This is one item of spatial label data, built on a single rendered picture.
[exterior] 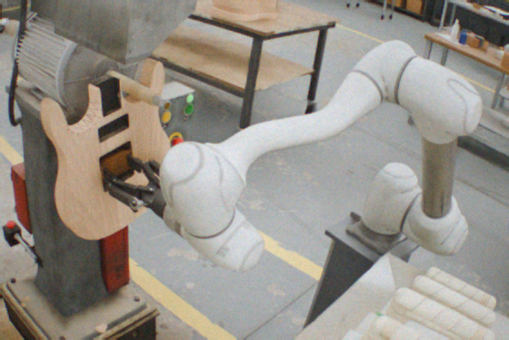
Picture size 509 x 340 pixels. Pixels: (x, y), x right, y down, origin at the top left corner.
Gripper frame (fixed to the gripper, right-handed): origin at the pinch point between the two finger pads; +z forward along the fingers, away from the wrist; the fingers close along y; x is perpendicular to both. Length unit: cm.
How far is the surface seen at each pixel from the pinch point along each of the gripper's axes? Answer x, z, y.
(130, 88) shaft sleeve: 16.2, 3.7, 8.2
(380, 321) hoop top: 13, -72, -9
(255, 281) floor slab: -121, 21, 82
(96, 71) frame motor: 18.0, 15.8, 6.4
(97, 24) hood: 37.2, -0.8, -2.9
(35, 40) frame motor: 23.2, 40.8, 1.0
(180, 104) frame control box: -3.7, 15.9, 35.0
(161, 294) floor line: -115, 43, 40
